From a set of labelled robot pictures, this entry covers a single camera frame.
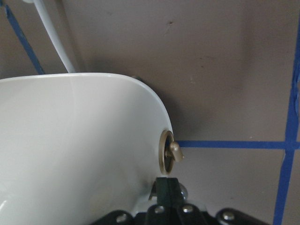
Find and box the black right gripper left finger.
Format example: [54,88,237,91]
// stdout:
[89,177,170,225]

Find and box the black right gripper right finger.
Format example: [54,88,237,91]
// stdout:
[167,178,266,225]

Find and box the cream white toaster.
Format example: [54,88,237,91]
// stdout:
[0,73,182,225]

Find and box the white power cord with plug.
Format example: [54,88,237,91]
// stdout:
[22,0,77,74]

